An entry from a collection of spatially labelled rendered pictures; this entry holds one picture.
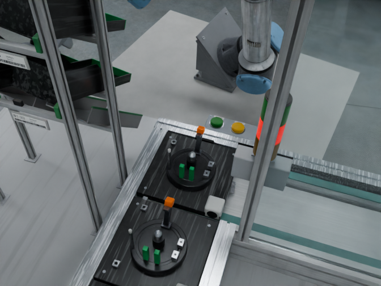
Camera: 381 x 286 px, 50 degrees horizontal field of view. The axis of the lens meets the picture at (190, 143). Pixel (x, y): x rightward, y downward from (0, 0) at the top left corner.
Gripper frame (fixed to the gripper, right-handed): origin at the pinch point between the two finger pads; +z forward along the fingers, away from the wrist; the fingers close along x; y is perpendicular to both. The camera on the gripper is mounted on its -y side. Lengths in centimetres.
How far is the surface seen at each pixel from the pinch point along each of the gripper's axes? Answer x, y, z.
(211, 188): -51, 28, 11
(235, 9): 60, 213, -165
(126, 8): 139, 188, -118
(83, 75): -24.6, -9.9, 6.4
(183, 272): -58, 18, 33
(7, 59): -22.0, -26.5, 14.2
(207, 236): -58, 23, 23
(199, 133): -42.2, 22.9, -0.9
